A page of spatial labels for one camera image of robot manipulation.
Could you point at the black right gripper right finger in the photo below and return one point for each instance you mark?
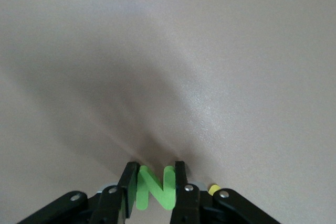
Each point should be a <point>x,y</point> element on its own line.
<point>181,182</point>

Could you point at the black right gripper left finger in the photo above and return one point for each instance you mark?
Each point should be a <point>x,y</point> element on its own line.
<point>128,190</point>

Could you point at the green letter N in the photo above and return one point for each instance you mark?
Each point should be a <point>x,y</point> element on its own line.
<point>155,184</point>

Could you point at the yellow letter K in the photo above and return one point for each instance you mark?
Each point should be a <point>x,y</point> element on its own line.
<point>214,189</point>

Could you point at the brown table cover sheet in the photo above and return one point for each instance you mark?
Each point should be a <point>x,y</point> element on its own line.
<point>78,51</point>

